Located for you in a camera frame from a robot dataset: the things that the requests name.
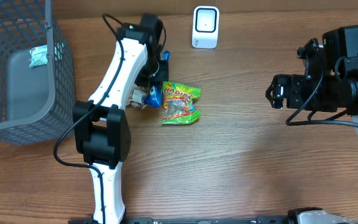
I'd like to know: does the blue Oreo cookie pack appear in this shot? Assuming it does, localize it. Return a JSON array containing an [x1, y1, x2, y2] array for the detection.
[[144, 50, 171, 109]]

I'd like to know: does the green Haribo gummy bag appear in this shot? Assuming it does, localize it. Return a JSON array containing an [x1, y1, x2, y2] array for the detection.
[[162, 82, 201, 125]]

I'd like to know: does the beige clear cookie bag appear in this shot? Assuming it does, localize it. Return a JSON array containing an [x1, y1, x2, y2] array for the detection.
[[126, 90, 148, 110]]

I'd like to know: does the teal white snack packet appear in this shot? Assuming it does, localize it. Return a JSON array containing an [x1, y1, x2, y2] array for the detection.
[[29, 45, 48, 68]]

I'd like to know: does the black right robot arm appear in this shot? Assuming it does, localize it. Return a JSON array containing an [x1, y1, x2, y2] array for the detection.
[[265, 25, 358, 137]]

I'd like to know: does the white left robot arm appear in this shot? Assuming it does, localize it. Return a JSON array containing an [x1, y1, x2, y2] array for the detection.
[[72, 14, 169, 223]]

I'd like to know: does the white barcode scanner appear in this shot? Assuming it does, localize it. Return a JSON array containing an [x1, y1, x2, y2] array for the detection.
[[191, 6, 220, 49]]

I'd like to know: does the grey plastic mesh basket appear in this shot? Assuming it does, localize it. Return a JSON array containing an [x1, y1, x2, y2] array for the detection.
[[0, 0, 75, 145]]

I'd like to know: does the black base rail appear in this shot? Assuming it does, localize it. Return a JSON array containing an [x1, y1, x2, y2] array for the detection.
[[68, 207, 358, 224]]

